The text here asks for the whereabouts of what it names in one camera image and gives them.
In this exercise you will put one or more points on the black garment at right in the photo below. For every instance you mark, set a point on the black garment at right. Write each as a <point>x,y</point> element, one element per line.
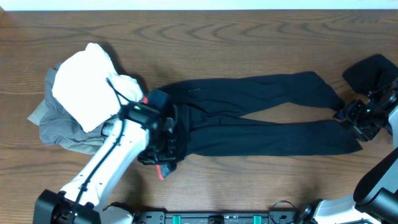
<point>370,74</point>

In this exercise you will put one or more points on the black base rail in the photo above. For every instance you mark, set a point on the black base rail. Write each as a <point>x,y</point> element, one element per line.
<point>273,217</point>

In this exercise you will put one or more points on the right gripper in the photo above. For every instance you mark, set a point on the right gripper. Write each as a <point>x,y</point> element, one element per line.
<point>351,111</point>

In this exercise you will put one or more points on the black leggings with red waistband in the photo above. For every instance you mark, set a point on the black leggings with red waistband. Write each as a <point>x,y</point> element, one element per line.
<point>212,120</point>

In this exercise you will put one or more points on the grey crumpled garment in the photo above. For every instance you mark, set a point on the grey crumpled garment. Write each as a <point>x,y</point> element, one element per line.
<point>57,126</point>

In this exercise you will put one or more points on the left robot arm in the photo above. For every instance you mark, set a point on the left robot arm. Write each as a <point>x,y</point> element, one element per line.
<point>144,132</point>

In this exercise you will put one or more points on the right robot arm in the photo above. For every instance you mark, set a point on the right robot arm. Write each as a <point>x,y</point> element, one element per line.
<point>375,197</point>

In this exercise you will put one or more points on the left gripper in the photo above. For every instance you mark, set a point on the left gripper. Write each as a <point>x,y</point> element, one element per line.
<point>169,144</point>

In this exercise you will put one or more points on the white crumpled garment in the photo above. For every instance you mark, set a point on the white crumpled garment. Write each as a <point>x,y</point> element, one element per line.
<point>89,88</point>

